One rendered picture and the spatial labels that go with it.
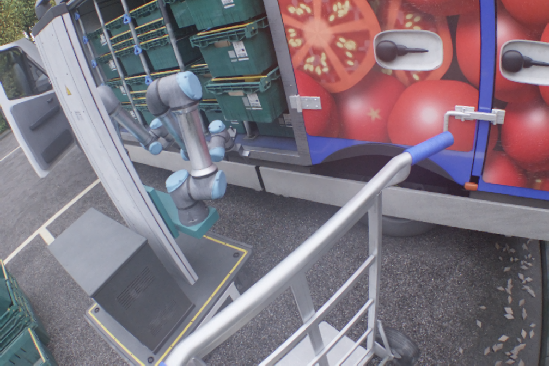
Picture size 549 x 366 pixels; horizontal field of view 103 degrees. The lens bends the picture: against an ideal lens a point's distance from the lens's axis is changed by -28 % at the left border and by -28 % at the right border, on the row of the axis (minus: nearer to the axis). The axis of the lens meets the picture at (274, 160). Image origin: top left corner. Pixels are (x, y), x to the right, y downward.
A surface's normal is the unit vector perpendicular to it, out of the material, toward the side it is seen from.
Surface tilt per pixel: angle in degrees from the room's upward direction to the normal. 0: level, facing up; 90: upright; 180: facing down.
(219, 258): 0
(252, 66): 100
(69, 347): 0
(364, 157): 90
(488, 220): 90
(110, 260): 0
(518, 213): 90
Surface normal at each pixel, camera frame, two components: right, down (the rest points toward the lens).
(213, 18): -0.46, 0.69
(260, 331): -0.22, -0.82
